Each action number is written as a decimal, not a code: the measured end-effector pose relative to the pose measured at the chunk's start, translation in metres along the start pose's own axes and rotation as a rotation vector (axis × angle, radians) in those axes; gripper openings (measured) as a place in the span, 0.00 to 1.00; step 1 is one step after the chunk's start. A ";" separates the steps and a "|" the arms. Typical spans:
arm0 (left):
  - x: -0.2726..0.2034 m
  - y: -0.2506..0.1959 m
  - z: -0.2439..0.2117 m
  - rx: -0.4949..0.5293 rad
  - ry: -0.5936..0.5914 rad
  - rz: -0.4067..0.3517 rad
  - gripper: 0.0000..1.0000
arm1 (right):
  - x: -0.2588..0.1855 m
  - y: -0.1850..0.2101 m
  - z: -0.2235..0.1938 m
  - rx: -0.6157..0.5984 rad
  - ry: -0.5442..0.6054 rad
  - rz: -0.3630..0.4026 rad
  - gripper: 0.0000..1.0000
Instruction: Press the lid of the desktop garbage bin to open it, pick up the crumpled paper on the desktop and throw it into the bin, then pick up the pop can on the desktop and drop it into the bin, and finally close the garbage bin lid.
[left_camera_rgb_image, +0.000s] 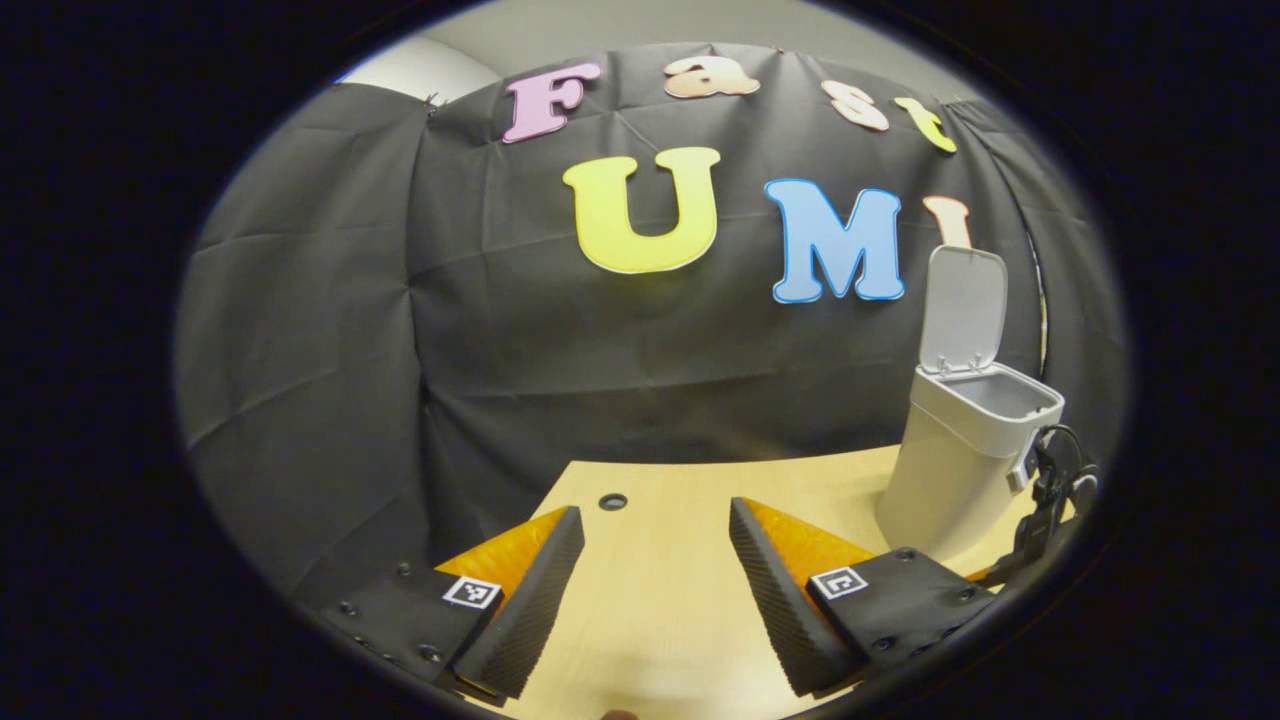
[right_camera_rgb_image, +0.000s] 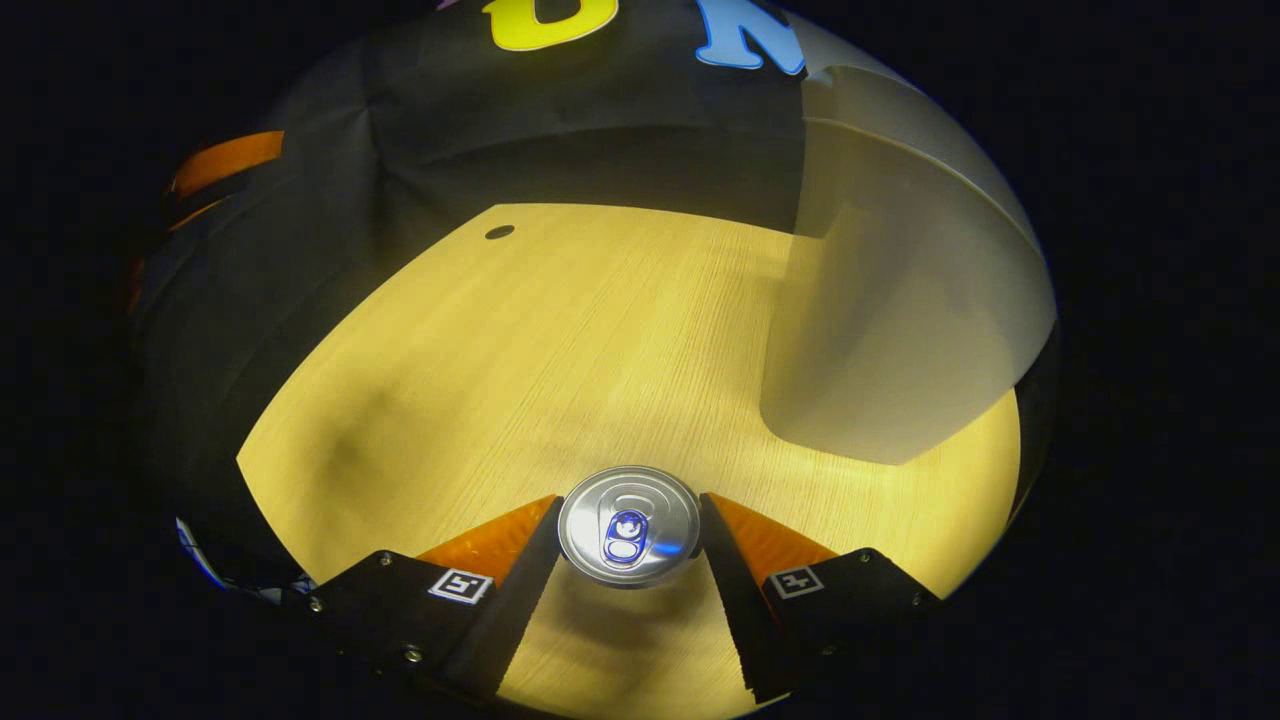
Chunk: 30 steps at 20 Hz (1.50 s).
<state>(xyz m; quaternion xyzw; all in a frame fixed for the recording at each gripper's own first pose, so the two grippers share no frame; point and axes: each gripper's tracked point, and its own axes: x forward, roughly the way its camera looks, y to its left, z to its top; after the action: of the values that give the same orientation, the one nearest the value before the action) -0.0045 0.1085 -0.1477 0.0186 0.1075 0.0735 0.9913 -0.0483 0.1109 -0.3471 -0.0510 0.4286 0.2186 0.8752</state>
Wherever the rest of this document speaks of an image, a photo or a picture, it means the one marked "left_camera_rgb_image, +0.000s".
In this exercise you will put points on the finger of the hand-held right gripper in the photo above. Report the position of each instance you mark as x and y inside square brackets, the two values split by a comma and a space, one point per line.
[982, 574]

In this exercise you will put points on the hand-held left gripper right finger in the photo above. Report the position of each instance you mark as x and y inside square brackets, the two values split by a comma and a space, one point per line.
[775, 610]

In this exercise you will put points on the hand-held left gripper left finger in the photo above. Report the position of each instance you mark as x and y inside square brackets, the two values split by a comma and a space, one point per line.
[530, 610]

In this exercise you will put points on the white desktop garbage bin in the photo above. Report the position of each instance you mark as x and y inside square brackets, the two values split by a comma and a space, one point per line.
[940, 480]

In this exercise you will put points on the wooden desktop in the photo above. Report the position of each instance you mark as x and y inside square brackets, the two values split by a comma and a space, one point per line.
[660, 580]

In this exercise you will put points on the black backdrop cloth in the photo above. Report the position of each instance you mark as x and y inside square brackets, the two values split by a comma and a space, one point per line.
[500, 350]

